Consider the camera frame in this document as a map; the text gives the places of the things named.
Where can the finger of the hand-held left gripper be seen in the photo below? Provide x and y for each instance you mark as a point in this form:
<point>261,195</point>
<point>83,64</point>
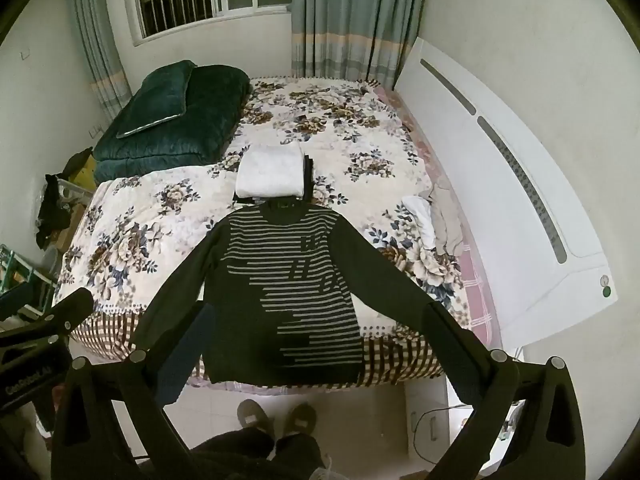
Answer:
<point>60,312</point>
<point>14,301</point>

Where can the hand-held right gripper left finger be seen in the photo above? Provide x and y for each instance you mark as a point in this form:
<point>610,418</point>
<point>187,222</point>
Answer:
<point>184,356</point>

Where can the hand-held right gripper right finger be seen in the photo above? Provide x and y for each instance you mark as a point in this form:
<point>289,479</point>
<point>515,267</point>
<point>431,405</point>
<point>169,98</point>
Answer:
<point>452,352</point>

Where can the black striped sweater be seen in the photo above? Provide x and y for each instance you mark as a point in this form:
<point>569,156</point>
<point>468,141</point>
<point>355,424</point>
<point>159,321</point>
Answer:
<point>280,270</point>

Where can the green rack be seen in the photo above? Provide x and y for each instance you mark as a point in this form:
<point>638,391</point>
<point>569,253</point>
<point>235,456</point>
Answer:
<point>20,265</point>

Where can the white nightstand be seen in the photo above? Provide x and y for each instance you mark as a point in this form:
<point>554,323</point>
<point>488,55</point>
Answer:
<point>430,395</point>

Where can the pink bed sheet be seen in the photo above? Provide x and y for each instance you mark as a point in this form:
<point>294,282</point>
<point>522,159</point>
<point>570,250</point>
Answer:
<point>475,280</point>

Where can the person's dark pants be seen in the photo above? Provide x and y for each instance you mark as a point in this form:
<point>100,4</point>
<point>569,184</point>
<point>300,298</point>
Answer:
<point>250,452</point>

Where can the floral blanket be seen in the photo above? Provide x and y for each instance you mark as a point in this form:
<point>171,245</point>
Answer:
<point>150,220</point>

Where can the beige cloth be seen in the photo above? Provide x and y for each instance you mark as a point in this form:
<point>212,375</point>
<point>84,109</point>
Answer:
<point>447,220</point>

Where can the small white cloth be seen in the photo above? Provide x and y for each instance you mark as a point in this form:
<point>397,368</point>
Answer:
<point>420,220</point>

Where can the yellow box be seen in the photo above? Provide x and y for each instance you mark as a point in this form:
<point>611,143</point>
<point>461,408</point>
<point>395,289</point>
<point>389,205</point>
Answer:
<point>86,174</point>

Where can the white headboard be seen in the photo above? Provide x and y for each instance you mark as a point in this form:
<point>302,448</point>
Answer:
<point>500,200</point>

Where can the folded white cloth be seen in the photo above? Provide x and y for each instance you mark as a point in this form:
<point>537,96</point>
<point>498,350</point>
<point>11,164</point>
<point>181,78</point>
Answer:
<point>270,172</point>

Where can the dark green pillow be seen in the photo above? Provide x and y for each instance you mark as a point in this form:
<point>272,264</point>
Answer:
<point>155,100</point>

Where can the dark green quilt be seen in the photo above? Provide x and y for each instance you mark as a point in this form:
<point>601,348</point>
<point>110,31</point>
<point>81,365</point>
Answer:
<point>200,120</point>

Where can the narrow grey-blue curtain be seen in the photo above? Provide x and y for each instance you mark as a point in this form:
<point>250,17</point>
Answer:
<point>100,50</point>

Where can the wide grey-blue curtain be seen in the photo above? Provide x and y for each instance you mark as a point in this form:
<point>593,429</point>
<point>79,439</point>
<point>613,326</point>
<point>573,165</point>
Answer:
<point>350,15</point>

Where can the wall outlet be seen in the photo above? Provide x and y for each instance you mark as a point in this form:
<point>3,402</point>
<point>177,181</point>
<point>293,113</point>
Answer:
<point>95,132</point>

